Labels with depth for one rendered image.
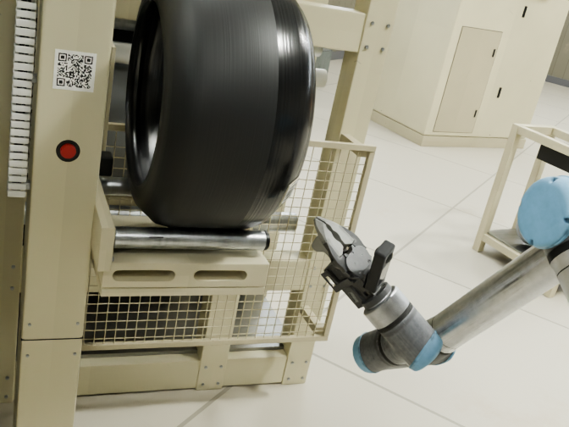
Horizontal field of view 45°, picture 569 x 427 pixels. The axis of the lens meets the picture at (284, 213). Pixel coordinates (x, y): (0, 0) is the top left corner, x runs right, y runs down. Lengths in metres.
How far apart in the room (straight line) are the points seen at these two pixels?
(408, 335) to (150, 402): 1.24
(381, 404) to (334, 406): 0.19
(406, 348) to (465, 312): 0.15
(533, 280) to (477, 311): 0.15
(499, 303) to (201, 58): 0.75
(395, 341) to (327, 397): 1.23
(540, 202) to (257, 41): 0.57
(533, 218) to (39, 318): 1.03
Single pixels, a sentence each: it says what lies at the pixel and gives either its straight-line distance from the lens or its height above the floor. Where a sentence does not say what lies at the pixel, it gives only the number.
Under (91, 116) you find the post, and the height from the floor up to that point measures 1.13.
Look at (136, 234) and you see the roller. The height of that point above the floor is 0.92.
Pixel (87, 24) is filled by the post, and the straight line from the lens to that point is 1.38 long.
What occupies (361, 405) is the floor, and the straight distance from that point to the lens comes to 2.68.
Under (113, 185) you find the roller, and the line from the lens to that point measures 1.70.
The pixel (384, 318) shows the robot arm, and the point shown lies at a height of 0.86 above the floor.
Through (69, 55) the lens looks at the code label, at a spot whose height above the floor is 1.25.
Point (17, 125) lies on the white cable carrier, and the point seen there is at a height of 1.10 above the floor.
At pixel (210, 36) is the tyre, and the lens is 1.29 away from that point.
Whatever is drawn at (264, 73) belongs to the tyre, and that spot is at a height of 1.29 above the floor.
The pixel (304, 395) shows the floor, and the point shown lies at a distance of 2.64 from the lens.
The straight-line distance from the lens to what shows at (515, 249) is 4.22.
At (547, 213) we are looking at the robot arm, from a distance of 1.16.
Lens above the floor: 1.53
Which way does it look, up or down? 22 degrees down
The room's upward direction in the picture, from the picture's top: 12 degrees clockwise
